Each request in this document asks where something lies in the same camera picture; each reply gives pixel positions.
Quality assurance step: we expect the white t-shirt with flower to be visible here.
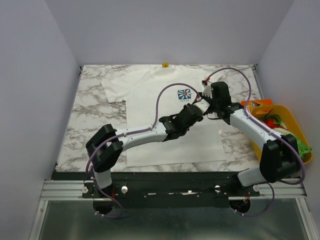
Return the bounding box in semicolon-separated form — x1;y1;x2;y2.
100;65;227;168

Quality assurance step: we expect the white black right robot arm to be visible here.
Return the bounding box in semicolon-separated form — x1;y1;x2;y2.
201;79;306;196

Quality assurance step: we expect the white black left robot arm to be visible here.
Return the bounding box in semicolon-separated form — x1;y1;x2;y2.
85;99;209;198

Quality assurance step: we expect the orange cardboard box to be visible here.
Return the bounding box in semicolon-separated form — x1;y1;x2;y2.
240;99;273;114

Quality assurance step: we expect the yellow plastic bin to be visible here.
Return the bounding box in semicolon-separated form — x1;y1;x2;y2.
248;100;313;164

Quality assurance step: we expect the red tomato toy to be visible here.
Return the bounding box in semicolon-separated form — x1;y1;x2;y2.
263;118;277;129

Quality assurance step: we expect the green onion toy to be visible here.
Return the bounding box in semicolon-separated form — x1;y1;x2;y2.
259;109;287;130

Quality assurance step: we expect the white cabbage toy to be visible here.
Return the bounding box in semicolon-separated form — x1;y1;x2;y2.
272;127;292;136

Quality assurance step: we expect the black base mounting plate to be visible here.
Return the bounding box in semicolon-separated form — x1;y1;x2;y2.
52;172;260;211

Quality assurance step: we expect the green lettuce toy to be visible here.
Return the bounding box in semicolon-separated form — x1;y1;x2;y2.
296;138;312;159

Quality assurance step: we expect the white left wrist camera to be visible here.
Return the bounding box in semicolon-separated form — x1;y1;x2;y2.
193;97;210;114

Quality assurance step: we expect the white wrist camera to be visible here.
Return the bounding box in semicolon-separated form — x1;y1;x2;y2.
201;79;213;99
193;97;210;114

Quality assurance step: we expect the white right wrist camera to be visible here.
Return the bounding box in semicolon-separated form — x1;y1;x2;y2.
201;79;213;99

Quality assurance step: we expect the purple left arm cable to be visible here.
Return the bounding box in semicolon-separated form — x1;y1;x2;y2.
85;83;201;219

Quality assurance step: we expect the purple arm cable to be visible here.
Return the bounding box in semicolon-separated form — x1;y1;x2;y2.
206;67;306;217
85;83;201;219

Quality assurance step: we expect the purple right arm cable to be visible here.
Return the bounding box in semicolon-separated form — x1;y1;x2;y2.
206;67;306;217

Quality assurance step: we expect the aluminium frame rail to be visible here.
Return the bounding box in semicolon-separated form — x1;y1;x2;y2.
27;179;91;240

